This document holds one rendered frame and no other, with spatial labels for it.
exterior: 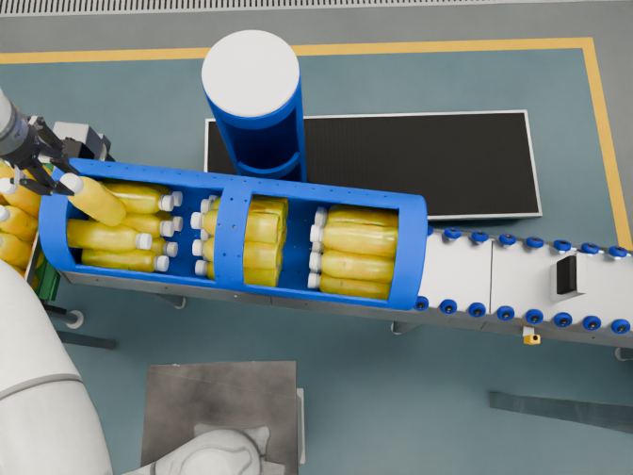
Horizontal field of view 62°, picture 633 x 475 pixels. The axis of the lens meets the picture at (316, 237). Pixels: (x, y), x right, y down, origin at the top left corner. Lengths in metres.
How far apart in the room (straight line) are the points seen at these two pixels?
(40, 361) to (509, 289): 1.21
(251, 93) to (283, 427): 0.89
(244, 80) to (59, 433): 1.17
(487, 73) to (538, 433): 1.72
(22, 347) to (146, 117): 2.24
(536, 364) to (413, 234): 1.46
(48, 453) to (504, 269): 1.24
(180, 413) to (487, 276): 0.88
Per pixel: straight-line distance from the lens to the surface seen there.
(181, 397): 1.37
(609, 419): 1.57
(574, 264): 1.45
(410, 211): 1.20
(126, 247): 1.33
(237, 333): 2.38
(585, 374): 2.62
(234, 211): 1.18
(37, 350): 0.62
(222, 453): 1.09
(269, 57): 1.59
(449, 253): 1.50
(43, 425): 0.58
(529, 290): 1.55
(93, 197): 1.22
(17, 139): 0.96
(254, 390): 1.34
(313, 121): 2.48
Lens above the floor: 2.35
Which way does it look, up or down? 75 degrees down
